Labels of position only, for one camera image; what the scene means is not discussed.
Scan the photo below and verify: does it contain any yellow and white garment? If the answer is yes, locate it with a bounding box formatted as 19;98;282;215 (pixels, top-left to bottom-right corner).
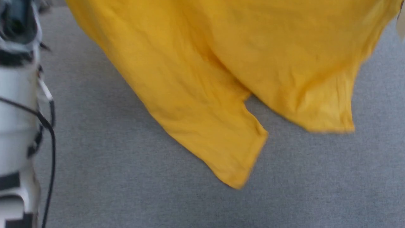
65;0;405;190

